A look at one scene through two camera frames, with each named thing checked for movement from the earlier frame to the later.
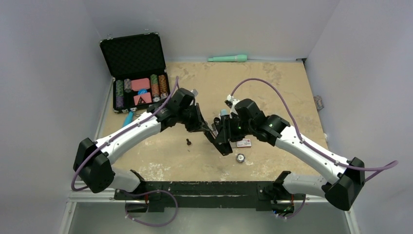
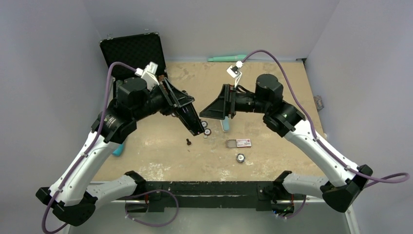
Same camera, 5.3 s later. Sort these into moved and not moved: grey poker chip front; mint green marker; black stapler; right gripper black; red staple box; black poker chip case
Moved: right gripper black; black stapler
Not moved: black poker chip case; red staple box; mint green marker; grey poker chip front
